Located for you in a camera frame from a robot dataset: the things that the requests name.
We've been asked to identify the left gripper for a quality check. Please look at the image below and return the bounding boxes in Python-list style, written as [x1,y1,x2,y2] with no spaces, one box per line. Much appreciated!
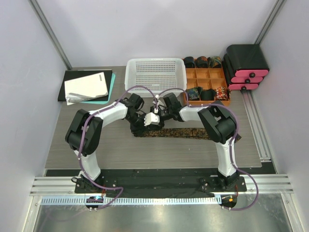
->
[126,113,150,136]

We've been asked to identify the black key-pattern tie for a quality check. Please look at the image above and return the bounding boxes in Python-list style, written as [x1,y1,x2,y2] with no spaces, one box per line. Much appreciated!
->
[134,127,242,144]

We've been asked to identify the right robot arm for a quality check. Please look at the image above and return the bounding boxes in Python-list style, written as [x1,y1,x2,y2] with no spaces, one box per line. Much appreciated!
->
[163,93,239,191]

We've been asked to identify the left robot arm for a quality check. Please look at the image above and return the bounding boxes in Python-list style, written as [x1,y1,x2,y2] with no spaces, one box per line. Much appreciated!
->
[65,94,145,193]

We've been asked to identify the rolled blue floral tie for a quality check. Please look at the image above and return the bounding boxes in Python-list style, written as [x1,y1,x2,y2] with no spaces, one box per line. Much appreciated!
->
[185,87,203,101]

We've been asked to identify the teal folder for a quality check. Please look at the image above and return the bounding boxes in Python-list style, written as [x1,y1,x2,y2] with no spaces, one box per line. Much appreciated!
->
[83,70,116,104]

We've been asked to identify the white plastic basket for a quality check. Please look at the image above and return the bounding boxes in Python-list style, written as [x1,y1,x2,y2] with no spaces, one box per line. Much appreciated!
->
[125,58,187,98]

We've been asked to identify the rolled plain black tie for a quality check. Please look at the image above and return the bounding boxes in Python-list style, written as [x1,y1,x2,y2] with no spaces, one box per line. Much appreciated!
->
[200,88,216,101]

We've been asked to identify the orange compartment tray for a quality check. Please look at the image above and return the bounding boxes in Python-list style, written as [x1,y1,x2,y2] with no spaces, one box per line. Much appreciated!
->
[186,68,231,106]

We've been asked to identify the white notebook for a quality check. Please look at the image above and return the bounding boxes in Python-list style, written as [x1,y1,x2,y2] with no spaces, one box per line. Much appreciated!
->
[64,72,108,98]

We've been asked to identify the rolled red patterned tie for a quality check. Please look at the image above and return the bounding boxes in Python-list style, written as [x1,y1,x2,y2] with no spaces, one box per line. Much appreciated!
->
[214,87,230,101]

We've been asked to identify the rolled black tie back-left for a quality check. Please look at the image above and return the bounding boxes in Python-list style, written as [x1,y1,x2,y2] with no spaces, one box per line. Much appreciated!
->
[183,57,195,69]

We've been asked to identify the rolled orange-black tie back-middle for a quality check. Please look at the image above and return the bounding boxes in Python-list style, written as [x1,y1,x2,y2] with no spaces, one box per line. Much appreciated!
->
[196,56,209,68]

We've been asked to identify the rolled green tie back-right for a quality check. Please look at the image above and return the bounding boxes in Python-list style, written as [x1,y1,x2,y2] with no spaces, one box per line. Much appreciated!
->
[208,56,222,68]

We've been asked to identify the black folder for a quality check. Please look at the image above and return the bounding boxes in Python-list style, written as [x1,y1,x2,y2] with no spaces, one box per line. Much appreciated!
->
[57,70,101,102]

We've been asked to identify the black pink drawer unit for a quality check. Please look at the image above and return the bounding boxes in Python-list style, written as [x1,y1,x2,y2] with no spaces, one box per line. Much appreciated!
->
[222,44,269,91]

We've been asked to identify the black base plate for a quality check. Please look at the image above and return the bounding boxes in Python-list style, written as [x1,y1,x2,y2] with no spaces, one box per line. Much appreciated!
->
[71,168,247,199]

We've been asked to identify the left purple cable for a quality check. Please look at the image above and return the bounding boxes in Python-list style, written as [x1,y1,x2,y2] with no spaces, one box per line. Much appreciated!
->
[77,85,160,222]

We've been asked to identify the white slotted cable duct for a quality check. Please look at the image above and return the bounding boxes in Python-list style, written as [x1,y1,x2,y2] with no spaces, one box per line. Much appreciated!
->
[41,195,222,206]

